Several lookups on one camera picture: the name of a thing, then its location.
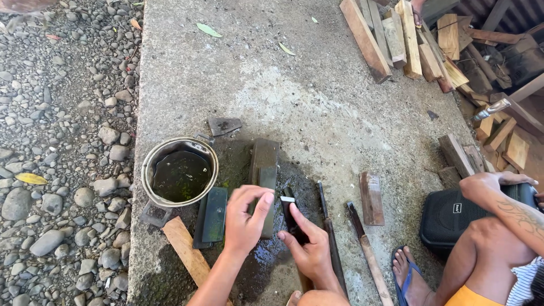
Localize small reddish wood block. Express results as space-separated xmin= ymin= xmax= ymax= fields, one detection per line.
xmin=359 ymin=171 xmax=386 ymax=227

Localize chisel with wooden handle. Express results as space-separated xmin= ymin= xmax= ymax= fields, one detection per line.
xmin=346 ymin=201 xmax=394 ymax=306

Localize long grey-green sharpening stone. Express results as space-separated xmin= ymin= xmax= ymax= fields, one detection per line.
xmin=256 ymin=167 xmax=278 ymax=239

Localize long green leaf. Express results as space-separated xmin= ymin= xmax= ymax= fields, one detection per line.
xmin=196 ymin=22 xmax=223 ymax=38

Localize dark green sharpening stone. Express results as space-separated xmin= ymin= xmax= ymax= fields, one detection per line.
xmin=193 ymin=187 xmax=228 ymax=250

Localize yellow shorts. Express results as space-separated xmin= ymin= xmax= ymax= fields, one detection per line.
xmin=444 ymin=284 xmax=505 ymax=306

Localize striped shirt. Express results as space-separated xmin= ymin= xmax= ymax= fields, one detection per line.
xmin=505 ymin=255 xmax=544 ymax=306

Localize light wooden plank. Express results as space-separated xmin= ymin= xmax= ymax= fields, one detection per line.
xmin=162 ymin=216 xmax=234 ymax=306

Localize black portable speaker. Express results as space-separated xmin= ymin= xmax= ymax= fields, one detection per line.
xmin=419 ymin=183 xmax=541 ymax=256

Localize person's right hand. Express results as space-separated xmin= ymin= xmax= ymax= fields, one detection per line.
xmin=277 ymin=203 xmax=336 ymax=283

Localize person's left hand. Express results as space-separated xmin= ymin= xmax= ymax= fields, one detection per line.
xmin=222 ymin=185 xmax=276 ymax=258

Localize dark chisel with shiny edge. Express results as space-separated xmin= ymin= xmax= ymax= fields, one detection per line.
xmin=280 ymin=187 xmax=314 ymax=294

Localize heap of wood offcuts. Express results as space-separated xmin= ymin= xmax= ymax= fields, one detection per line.
xmin=339 ymin=0 xmax=544 ymax=190

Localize brown wooden stone base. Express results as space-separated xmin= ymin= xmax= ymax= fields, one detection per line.
xmin=248 ymin=139 xmax=280 ymax=188

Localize person's knee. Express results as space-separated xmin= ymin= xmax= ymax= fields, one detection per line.
xmin=286 ymin=290 xmax=352 ymax=306

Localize dark flat metal plate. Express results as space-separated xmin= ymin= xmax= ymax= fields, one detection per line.
xmin=207 ymin=117 xmax=243 ymax=137

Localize blue flip-flop sandal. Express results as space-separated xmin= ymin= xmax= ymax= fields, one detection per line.
xmin=390 ymin=245 xmax=422 ymax=306

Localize metal pot with water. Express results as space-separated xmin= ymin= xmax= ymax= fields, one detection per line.
xmin=139 ymin=133 xmax=220 ymax=228

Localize silver metal tool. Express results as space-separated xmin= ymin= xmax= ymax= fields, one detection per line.
xmin=473 ymin=98 xmax=512 ymax=121

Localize yellow leaf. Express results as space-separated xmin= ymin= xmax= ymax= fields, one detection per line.
xmin=14 ymin=172 xmax=49 ymax=186

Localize long dark metal chisel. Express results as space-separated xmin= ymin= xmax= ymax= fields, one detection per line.
xmin=316 ymin=180 xmax=349 ymax=299

